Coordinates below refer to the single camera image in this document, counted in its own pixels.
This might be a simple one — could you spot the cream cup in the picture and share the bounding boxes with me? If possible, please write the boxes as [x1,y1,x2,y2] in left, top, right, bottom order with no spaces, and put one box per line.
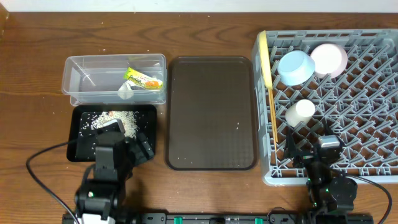
[285,100,316,128]

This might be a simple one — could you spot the rice leftovers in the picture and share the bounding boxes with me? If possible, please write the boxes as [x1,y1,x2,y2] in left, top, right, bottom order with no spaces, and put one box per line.
[78,111,138,138]

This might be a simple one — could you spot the white napkin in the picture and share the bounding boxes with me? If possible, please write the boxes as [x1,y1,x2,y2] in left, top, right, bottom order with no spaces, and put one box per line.
[118,80,137,100]

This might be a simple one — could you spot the wooden chopstick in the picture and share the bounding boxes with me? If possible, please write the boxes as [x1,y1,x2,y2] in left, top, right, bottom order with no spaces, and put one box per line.
[269,88,278,151]
[267,88,278,145]

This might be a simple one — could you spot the green orange snack wrapper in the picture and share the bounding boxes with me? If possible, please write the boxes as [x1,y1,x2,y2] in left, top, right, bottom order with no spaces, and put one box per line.
[124,67,163,90]

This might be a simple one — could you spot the light blue bowl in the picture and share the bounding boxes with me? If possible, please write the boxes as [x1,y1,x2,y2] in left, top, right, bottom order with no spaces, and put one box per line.
[277,50,315,86]

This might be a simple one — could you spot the pink bowl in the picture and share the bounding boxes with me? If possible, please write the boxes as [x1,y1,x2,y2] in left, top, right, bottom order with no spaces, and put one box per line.
[310,44,348,78]

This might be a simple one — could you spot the yellow plate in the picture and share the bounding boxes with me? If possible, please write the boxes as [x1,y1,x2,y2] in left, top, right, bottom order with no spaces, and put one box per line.
[258,31,272,89]

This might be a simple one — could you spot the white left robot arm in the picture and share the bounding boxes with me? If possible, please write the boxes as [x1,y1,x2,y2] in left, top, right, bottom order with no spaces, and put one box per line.
[75,132,154,223]

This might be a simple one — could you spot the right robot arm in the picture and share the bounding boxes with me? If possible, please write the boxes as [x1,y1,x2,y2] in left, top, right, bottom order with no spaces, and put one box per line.
[284,129,358,224]

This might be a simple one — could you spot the clear plastic waste bin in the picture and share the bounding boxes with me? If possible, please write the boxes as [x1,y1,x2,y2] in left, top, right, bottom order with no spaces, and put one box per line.
[62,54,167,106]

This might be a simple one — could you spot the grey plastic dishwasher rack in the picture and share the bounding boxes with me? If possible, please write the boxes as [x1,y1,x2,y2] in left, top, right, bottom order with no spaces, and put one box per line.
[252,29,397,186]

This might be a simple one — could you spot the black plastic tray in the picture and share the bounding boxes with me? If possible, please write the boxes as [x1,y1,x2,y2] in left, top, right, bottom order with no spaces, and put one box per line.
[67,105,157,162]

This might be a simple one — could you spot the brown plastic serving tray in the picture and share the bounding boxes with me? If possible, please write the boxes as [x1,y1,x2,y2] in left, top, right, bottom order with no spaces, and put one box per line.
[165,56,258,171]

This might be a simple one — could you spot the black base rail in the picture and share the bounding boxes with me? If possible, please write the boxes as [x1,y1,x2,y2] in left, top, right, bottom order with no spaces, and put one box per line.
[62,213,374,224]

